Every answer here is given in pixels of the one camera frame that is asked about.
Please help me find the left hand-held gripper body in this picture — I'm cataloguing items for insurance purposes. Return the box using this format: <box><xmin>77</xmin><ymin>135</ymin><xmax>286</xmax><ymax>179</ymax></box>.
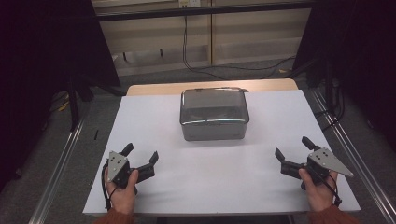
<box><xmin>106</xmin><ymin>150</ymin><xmax>156</xmax><ymax>189</ymax></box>

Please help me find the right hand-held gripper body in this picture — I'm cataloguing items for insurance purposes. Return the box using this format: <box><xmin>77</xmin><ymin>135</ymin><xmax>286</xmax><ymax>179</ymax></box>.
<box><xmin>279</xmin><ymin>147</ymin><xmax>355</xmax><ymax>191</ymax></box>

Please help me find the person's left hand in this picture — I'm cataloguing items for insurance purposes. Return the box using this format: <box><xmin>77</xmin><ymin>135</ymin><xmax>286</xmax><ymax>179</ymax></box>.
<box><xmin>105</xmin><ymin>169</ymin><xmax>140</xmax><ymax>216</ymax></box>

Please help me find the person's right hand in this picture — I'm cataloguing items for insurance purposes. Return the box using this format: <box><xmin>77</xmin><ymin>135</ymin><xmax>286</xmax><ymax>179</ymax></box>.
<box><xmin>298</xmin><ymin>167</ymin><xmax>339</xmax><ymax>213</ymax></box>

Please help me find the white table board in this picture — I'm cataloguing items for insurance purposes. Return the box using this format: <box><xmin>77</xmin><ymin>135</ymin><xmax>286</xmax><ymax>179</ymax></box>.
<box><xmin>82</xmin><ymin>89</ymin><xmax>361</xmax><ymax>217</ymax></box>

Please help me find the light wooden table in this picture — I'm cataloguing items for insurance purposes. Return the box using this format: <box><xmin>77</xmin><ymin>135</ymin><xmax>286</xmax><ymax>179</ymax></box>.
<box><xmin>125</xmin><ymin>77</ymin><xmax>300</xmax><ymax>97</ymax></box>

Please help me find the black metal stand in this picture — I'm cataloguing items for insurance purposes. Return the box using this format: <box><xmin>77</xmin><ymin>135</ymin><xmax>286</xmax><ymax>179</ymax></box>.
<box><xmin>66</xmin><ymin>73</ymin><xmax>95</xmax><ymax>133</ymax></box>

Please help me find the black curtain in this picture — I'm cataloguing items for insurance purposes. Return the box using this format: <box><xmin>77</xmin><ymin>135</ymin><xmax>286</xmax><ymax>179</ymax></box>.
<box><xmin>0</xmin><ymin>0</ymin><xmax>121</xmax><ymax>191</ymax></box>
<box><xmin>291</xmin><ymin>0</ymin><xmax>396</xmax><ymax>152</ymax></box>

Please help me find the black horizontal bar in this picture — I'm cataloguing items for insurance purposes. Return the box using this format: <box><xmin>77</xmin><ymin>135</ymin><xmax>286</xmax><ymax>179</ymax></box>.
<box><xmin>93</xmin><ymin>1</ymin><xmax>316</xmax><ymax>22</ymax></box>

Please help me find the left hand-held gripper black cable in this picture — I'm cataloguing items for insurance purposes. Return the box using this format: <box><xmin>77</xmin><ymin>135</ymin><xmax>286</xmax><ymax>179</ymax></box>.
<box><xmin>100</xmin><ymin>160</ymin><xmax>119</xmax><ymax>211</ymax></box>

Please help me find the hand-held gripper black cable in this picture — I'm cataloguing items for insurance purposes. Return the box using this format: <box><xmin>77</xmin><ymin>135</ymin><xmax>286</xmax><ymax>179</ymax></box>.
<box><xmin>100</xmin><ymin>160</ymin><xmax>119</xmax><ymax>211</ymax></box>
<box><xmin>306</xmin><ymin>166</ymin><xmax>343</xmax><ymax>207</ymax></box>

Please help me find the right hand-held gripper black cable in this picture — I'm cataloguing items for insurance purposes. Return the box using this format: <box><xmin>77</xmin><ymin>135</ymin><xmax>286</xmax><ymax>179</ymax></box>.
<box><xmin>306</xmin><ymin>166</ymin><xmax>343</xmax><ymax>207</ymax></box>

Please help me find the aluminium floor rail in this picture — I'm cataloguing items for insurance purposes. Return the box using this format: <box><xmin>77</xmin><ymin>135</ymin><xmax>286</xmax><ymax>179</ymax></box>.
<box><xmin>308</xmin><ymin>88</ymin><xmax>396</xmax><ymax>224</ymax></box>
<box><xmin>28</xmin><ymin>113</ymin><xmax>88</xmax><ymax>224</ymax></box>

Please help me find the bundle of black cables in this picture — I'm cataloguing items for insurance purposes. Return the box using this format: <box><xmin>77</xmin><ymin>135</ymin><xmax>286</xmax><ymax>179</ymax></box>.
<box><xmin>313</xmin><ymin>77</ymin><xmax>346</xmax><ymax>133</ymax></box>

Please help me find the long black floor cable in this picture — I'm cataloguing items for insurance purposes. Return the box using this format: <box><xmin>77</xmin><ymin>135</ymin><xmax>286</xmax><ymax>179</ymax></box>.
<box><xmin>181</xmin><ymin>15</ymin><xmax>297</xmax><ymax>80</ymax></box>

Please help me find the white wall outlet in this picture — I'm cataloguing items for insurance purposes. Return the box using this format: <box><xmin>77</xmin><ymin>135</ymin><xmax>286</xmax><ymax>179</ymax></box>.
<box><xmin>178</xmin><ymin>0</ymin><xmax>202</xmax><ymax>9</ymax></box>

